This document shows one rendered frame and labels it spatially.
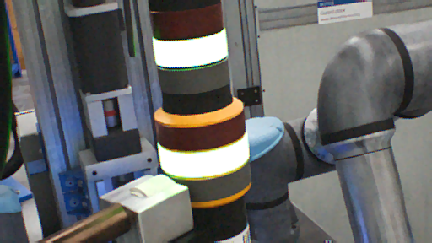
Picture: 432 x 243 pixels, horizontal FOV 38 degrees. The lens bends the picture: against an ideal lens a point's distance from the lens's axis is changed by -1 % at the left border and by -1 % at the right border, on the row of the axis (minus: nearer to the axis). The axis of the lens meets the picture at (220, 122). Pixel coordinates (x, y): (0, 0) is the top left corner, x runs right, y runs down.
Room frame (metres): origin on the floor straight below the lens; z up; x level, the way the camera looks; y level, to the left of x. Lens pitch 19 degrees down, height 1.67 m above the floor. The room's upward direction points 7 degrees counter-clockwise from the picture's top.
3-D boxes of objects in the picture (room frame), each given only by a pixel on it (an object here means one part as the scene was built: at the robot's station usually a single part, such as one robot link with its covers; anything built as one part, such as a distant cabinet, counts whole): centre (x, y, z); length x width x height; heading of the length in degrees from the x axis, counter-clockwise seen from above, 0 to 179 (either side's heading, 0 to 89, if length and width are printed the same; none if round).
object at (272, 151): (1.12, -0.06, 1.20); 0.13 x 0.12 x 0.14; 107
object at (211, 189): (0.29, 0.01, 1.54); 0.04 x 0.04 x 0.01
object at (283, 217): (1.12, -0.06, 1.09); 0.15 x 0.15 x 0.10
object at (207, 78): (0.29, 0.01, 1.60); 0.03 x 0.03 x 0.01
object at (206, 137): (0.29, 0.01, 1.57); 0.04 x 0.04 x 0.01
